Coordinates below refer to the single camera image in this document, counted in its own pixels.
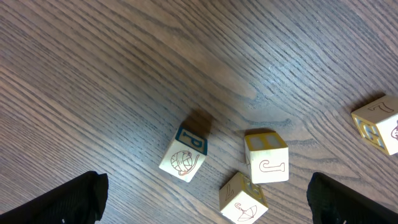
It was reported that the wooden block blue T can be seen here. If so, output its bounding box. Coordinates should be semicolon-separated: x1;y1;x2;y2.
244;132;289;184

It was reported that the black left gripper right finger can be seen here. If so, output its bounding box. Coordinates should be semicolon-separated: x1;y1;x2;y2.
307;172;397;224

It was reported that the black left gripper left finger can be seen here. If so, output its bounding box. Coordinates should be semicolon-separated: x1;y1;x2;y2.
1;171;109;224

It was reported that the wooden block orange top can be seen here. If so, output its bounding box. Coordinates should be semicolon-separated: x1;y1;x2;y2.
351;95;397;155

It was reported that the wooden block yellow side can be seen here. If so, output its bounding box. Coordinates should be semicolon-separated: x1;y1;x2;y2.
219;172;269;224

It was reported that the wooden block blue C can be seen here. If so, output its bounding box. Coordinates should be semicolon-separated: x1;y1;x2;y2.
159;125;208;182

